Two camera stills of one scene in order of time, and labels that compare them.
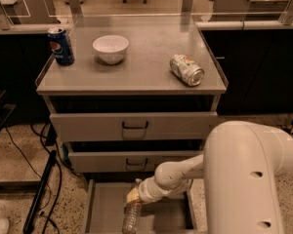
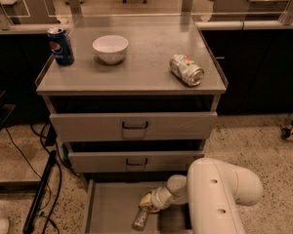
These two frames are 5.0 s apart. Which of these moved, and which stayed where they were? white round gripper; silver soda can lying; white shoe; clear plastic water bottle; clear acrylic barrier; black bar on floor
Moved: clear plastic water bottle; white round gripper
Stayed: clear acrylic barrier; silver soda can lying; black bar on floor; white shoe
